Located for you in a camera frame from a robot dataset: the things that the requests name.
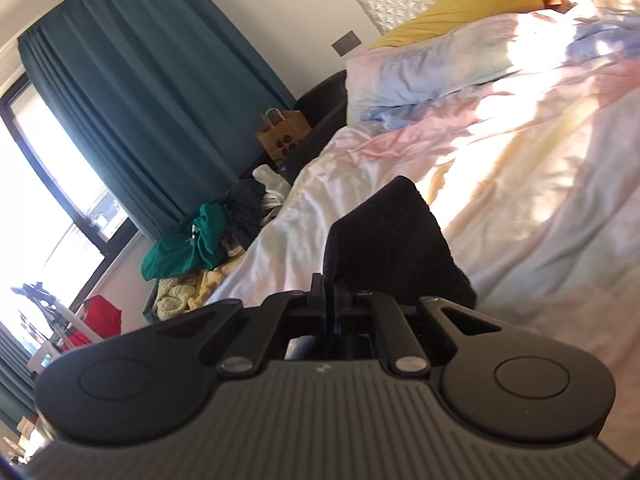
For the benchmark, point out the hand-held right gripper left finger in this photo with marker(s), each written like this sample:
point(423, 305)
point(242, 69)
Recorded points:
point(281, 311)

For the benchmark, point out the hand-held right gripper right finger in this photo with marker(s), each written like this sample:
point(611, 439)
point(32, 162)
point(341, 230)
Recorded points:
point(386, 321)

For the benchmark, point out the black garment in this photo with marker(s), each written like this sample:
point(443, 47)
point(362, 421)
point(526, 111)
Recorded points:
point(395, 240)

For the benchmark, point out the pale yellow knitted blanket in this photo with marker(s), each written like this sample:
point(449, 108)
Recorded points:
point(185, 292)

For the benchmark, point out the dark patterned garment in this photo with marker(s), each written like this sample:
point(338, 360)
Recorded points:
point(247, 210)

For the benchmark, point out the green garment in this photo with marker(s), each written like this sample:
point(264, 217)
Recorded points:
point(190, 245)

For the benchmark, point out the white garment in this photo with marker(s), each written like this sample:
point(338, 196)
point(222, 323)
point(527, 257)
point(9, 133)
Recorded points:
point(272, 184)

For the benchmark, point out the brown paper bag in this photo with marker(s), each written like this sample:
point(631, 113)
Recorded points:
point(283, 135)

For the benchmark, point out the red bag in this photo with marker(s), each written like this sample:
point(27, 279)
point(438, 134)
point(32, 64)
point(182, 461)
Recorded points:
point(100, 317)

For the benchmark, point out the pastel duvet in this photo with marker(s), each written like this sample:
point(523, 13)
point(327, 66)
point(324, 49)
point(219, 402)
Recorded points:
point(525, 175)

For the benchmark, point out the black armchair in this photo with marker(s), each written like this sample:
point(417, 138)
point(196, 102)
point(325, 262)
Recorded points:
point(325, 100)

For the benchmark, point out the black framed window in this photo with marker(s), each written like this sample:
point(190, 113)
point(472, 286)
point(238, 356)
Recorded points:
point(45, 200)

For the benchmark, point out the teal curtain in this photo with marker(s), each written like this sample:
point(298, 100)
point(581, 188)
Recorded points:
point(150, 85)

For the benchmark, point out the pastel pillow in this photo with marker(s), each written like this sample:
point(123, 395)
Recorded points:
point(440, 60)

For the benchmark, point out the yellow pillow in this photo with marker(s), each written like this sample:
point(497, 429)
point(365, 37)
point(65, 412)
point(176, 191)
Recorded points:
point(465, 5)

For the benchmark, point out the grey wall socket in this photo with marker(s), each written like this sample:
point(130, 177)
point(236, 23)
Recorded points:
point(347, 43)

